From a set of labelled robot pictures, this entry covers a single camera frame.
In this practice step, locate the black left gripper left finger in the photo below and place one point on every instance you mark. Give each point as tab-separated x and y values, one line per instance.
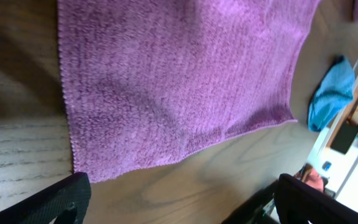
63	202

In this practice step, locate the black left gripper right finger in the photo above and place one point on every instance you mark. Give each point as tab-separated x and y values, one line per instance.
297	202

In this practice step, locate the purple microfiber cloth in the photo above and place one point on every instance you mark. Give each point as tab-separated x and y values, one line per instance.
149	83

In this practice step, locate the blue microfiber cloth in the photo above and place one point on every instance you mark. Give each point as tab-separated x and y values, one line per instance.
334	93

